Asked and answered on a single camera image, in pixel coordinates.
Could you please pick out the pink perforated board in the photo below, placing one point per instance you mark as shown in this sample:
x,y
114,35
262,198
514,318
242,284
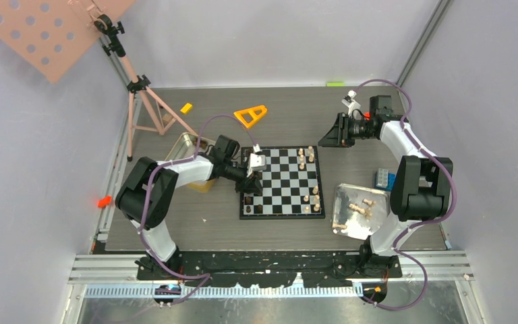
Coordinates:
x,y
52,35

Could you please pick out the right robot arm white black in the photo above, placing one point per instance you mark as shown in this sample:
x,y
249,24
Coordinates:
x,y
423,190

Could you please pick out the orange plastic triangle frame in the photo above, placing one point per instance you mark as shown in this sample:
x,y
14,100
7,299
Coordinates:
x,y
249,117

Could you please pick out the silver tin lid tray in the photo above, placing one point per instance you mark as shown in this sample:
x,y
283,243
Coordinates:
x,y
362,209

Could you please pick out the blue toy brick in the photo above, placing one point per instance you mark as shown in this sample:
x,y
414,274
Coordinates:
x,y
384,180

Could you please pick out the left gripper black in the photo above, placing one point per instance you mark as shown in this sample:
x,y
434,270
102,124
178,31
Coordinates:
x,y
249,183

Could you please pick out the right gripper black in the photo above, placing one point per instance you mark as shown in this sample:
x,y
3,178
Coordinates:
x,y
339,135

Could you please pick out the green tape piece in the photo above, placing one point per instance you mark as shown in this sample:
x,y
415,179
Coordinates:
x,y
334,84

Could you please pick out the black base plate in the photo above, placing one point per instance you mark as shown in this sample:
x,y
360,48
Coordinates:
x,y
270,269

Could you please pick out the gold-rimmed metal tin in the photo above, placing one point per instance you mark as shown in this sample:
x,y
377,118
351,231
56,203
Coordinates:
x,y
185,147

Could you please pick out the pink tripod stand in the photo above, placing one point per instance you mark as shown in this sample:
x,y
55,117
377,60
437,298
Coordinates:
x,y
138,87

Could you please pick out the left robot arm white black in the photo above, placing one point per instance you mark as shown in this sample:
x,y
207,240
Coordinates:
x,y
147,192

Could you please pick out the black white chessboard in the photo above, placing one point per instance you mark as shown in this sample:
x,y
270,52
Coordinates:
x,y
291,186

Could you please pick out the yellow block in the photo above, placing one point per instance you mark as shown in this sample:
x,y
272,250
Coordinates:
x,y
186,108

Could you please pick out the red clip on rail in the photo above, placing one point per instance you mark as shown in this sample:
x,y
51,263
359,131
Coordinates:
x,y
104,202

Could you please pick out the light pawn beside tray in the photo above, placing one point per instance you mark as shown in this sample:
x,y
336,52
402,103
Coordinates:
x,y
337,226

